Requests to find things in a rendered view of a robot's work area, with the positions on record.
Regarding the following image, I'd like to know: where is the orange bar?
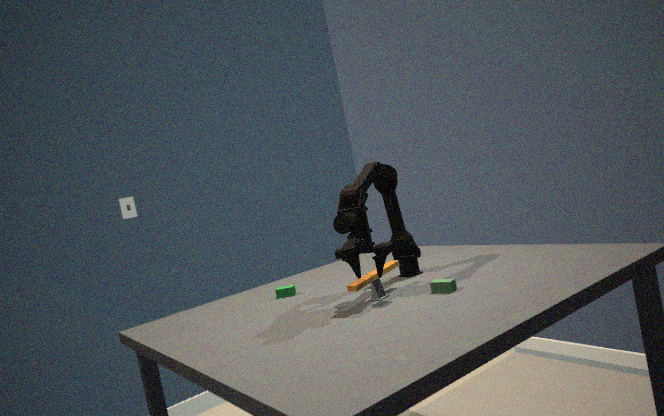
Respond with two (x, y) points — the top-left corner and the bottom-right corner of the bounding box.
(347, 261), (399, 291)

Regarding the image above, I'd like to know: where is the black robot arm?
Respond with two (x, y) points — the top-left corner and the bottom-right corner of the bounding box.
(333, 162), (423, 277)

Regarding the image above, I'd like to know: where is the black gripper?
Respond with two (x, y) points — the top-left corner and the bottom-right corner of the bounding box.
(335, 226), (395, 279)

